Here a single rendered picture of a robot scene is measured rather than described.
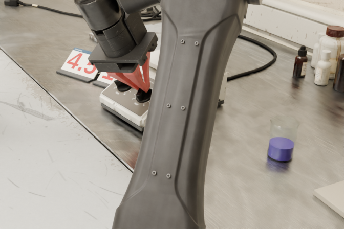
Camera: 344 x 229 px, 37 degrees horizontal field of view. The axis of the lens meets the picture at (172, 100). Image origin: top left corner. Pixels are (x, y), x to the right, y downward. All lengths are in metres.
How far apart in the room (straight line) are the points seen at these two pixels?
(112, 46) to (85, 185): 0.21
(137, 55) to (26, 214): 0.28
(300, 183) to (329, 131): 0.19
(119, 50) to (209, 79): 0.41
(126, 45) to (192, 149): 0.43
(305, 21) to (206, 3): 0.91
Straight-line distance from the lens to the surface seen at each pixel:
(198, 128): 0.37
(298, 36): 1.31
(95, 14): 0.74
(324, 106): 1.01
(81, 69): 1.08
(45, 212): 0.67
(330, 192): 0.73
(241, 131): 0.87
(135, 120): 0.84
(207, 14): 0.39
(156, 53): 0.95
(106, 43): 0.77
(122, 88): 0.90
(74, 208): 0.67
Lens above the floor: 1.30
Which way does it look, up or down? 24 degrees down
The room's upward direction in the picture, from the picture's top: 3 degrees clockwise
